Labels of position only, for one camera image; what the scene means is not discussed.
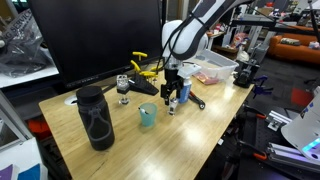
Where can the blue tube with white cap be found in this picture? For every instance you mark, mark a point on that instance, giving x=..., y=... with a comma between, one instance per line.
x=185, y=91

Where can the orange couch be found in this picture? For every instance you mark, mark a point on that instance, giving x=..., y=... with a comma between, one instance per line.
x=295, y=50

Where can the black bench vise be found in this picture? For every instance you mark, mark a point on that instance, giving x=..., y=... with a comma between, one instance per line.
x=245, y=74

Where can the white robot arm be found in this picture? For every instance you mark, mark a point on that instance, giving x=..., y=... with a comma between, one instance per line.
x=190, y=36

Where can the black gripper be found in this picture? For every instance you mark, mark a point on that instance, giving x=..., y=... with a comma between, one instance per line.
x=173, y=75

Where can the white pen in cup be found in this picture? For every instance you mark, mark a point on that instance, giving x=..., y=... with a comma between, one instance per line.
x=143, y=110

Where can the white device with blue light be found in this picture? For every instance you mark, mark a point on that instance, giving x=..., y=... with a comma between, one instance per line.
x=305, y=128

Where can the grey plastic bag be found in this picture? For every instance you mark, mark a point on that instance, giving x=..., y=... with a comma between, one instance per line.
x=23, y=50

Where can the black insulated water bottle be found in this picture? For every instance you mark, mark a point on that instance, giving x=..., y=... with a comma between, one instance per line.
x=95, y=118

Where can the short aluminium extrusion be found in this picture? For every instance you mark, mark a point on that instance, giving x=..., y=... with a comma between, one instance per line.
x=278, y=120

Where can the clear plastic storage bin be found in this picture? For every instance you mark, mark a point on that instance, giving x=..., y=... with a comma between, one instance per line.
x=216, y=61

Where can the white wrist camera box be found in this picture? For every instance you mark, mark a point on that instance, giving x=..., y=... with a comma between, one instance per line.
x=188, y=70

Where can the long aluminium extrusion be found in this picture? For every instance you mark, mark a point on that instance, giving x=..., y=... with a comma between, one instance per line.
x=290, y=155

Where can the teal plastic cup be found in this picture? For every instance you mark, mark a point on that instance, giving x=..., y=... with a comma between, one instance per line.
x=148, y=116

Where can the large black monitor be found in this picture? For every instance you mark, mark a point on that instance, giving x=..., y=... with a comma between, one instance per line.
x=100, y=33

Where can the blue spring clamp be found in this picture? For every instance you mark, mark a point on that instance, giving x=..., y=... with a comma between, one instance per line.
x=261, y=87

